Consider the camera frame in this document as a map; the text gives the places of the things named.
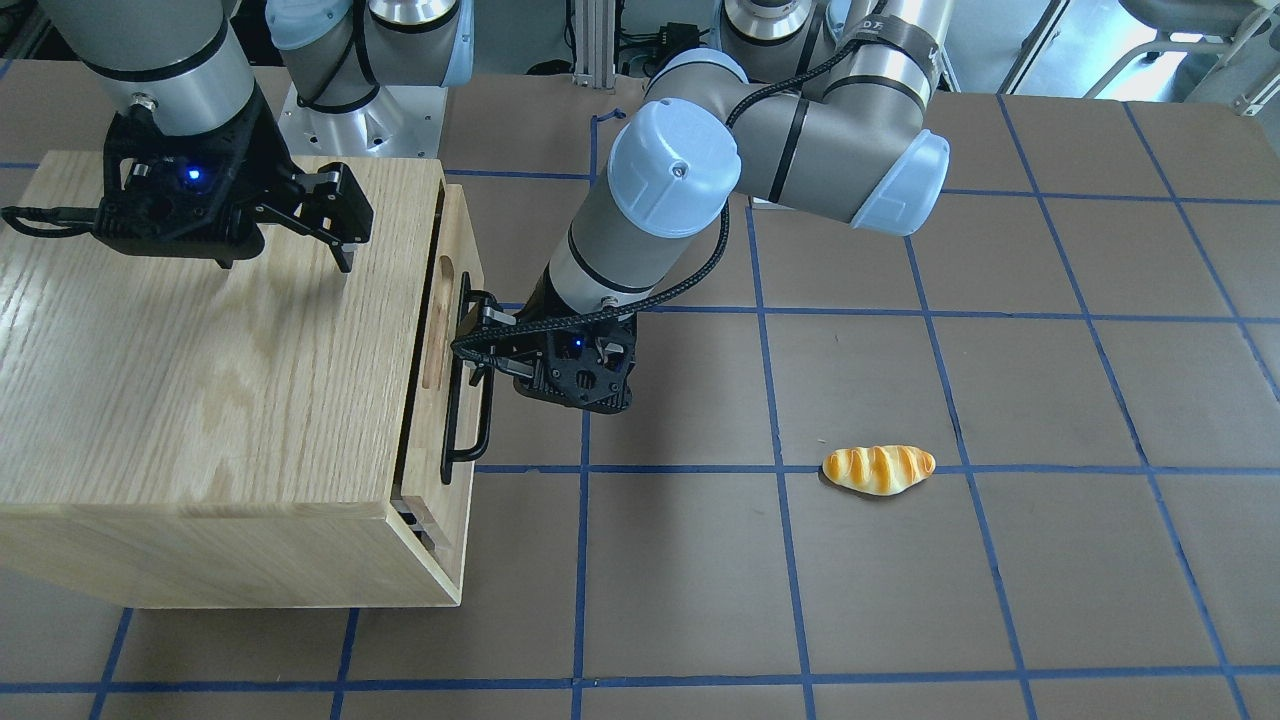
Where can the black gripper finger farther from cabinet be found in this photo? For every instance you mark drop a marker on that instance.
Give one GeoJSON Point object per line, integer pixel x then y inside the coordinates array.
{"type": "Point", "coordinates": [486, 364]}

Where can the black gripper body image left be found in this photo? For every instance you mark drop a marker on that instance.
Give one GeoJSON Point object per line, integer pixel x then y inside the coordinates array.
{"type": "Point", "coordinates": [262, 150]}

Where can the white chair frame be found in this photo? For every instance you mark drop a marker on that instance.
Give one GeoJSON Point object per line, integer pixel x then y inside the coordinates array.
{"type": "Point", "coordinates": [1217, 28]}

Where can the black power adapter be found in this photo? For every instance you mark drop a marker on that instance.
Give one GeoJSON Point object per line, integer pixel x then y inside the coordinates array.
{"type": "Point", "coordinates": [674, 37]}

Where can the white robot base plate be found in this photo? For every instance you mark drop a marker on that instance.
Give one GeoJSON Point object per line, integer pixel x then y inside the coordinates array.
{"type": "Point", "coordinates": [770, 202]}

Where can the toy bread roll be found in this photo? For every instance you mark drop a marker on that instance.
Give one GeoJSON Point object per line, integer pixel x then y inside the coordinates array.
{"type": "Point", "coordinates": [883, 470]}

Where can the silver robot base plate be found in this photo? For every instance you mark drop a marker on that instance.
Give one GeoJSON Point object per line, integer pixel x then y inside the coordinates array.
{"type": "Point", "coordinates": [401, 122]}

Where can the light wood drawer cabinet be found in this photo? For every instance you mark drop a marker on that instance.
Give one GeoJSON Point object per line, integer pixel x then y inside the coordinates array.
{"type": "Point", "coordinates": [180, 436]}

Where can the wooden drawer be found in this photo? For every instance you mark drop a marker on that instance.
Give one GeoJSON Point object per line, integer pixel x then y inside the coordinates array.
{"type": "Point", "coordinates": [435, 499]}

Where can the black gripper finger drawer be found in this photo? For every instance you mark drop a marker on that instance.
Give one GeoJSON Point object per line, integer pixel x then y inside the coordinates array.
{"type": "Point", "coordinates": [328, 205]}

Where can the aluminium profile post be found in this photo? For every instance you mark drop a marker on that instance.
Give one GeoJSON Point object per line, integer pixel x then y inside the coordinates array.
{"type": "Point", "coordinates": [594, 29]}

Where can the black gripper finger nearer cabinet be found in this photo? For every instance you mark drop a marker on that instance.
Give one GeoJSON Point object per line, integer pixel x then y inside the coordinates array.
{"type": "Point", "coordinates": [480, 310]}

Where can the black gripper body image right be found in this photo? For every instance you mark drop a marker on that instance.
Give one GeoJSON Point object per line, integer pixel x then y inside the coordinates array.
{"type": "Point", "coordinates": [536, 300]}

